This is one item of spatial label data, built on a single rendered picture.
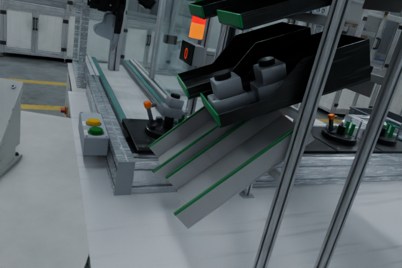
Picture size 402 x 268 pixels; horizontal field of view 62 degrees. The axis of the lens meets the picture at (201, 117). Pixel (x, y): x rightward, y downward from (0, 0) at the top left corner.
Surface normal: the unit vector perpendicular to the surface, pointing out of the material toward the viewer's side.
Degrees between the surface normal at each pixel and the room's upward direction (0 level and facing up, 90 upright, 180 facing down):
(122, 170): 90
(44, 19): 90
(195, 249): 0
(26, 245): 0
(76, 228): 0
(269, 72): 90
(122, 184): 90
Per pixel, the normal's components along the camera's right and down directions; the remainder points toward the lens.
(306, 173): 0.38, 0.36
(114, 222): 0.19, -0.93
